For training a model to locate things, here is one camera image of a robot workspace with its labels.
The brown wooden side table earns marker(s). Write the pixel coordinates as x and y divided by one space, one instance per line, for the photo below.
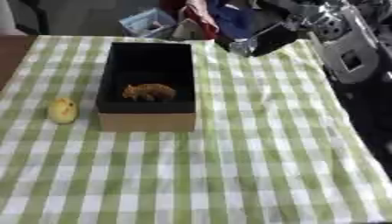
13 55

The tan cardboard box black inside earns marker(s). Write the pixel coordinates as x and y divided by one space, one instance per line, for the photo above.
146 121

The red and blue cloth bundle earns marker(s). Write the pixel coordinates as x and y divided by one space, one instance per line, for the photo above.
209 14

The pale blue bag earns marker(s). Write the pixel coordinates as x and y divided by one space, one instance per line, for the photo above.
148 24

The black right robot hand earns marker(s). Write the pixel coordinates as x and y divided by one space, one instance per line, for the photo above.
273 38

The yellow toy fruit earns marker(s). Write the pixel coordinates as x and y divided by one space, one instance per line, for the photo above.
62 110

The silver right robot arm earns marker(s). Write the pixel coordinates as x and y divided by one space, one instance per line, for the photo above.
352 43

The black chair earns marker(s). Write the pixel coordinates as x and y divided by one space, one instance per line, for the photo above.
34 14

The brown toy animal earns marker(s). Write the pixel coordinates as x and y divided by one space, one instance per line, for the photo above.
151 91

